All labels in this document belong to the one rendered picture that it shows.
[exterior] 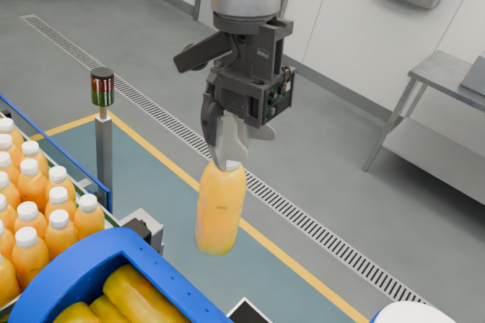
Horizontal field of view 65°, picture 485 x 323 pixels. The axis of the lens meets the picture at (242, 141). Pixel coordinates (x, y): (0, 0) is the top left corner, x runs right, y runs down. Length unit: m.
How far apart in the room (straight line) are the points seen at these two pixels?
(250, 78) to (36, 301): 0.51
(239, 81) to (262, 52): 0.04
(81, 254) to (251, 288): 1.55
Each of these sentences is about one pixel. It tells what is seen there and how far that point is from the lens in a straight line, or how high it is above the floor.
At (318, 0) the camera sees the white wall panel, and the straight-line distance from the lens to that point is 4.03.
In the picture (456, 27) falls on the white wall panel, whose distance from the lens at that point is 3.62.
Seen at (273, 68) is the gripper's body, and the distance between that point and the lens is 0.41.
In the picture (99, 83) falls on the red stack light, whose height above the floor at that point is 1.24.
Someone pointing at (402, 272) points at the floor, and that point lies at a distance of 2.66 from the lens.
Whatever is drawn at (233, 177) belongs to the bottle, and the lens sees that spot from 0.54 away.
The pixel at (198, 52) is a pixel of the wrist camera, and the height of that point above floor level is 1.63.
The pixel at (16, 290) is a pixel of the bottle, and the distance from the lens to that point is 1.01.
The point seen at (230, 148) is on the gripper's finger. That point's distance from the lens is 0.48.
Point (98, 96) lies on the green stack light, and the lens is 1.17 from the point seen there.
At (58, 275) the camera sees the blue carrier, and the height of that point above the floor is 1.22.
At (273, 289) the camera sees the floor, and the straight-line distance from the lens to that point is 2.22.
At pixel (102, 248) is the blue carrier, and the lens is 0.74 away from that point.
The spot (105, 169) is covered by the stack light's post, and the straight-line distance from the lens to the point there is 1.35.
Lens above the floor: 1.83
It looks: 37 degrees down
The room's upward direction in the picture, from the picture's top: 15 degrees clockwise
